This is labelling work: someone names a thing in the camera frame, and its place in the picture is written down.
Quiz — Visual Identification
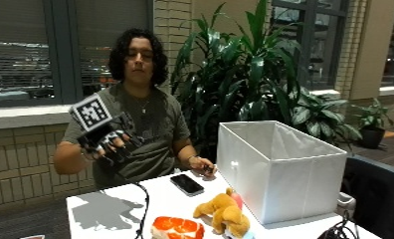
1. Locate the bundle of black cables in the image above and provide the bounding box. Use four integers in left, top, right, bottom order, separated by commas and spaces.
316, 209, 361, 239

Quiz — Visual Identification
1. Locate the small potted green plant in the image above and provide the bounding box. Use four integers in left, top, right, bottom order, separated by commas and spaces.
350, 98, 394, 131

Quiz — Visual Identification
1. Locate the window with grey blinds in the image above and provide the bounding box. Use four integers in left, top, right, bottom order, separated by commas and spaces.
0, 0, 56, 103
75, 0, 152, 98

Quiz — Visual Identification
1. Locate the black glove cable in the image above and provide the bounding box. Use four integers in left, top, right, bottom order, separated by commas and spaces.
112, 165, 151, 239

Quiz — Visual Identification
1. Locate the low variegated leafy plant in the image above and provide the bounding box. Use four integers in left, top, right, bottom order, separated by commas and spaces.
288, 87, 363, 147

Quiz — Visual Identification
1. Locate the white cube with black markers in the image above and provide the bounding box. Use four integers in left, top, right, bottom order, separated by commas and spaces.
67, 93, 115, 132

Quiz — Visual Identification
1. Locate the dark blue chair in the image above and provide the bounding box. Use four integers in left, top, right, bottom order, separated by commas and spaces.
339, 154, 394, 239

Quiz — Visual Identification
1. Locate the white power adapter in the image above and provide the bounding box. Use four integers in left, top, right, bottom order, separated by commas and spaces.
335, 191, 357, 218

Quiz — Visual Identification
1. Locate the white fabric storage box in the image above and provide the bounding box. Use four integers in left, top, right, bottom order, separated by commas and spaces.
214, 119, 349, 226

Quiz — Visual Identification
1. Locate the tan plush dog toy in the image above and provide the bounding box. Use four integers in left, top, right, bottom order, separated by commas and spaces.
192, 187, 250, 239

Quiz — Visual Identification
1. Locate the orange and white plush toy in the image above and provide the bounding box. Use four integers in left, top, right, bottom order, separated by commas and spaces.
151, 216, 205, 239

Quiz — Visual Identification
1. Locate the dark plant pot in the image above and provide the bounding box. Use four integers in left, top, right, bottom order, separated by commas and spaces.
359, 127, 386, 149

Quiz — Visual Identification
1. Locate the thin necklace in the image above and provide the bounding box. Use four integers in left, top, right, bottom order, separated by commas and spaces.
128, 94, 156, 115

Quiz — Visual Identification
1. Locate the the person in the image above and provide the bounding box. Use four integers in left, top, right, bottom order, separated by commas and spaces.
51, 27, 217, 191

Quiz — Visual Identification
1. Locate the tall green leafy plant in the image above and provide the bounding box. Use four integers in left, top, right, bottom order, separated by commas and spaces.
169, 0, 304, 157

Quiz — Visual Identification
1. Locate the black smartphone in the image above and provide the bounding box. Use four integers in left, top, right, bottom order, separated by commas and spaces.
169, 173, 205, 197

